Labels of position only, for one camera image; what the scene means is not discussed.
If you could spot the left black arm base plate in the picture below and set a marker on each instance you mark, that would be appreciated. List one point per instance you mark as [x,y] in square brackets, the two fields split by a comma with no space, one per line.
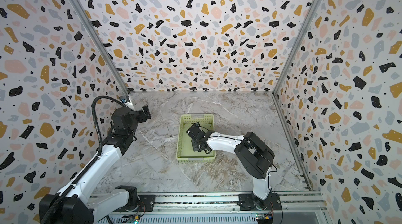
[144,203]

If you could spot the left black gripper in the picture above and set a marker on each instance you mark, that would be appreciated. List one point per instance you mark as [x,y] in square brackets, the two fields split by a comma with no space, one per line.
[141,117]

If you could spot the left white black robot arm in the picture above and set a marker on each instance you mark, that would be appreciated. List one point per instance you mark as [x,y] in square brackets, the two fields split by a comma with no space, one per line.
[72,205]

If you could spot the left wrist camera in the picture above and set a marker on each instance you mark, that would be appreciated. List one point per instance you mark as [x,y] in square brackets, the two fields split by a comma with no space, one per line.
[127,101]

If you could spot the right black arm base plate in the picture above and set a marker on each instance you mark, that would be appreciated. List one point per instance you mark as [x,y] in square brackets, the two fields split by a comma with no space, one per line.
[259,202]

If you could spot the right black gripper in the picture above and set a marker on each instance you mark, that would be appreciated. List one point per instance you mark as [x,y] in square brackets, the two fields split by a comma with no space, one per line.
[197,137]

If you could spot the aluminium front rail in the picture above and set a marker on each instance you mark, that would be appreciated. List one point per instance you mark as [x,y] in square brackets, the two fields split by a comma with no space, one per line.
[232,203]

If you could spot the light green plastic bin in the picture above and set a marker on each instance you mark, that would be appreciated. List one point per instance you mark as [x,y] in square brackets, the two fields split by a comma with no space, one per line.
[185,153]

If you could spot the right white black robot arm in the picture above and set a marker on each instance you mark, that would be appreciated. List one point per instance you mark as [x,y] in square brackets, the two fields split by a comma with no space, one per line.
[254,155]

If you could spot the white slotted cable duct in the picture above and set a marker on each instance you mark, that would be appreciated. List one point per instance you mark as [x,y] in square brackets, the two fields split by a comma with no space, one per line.
[188,219]

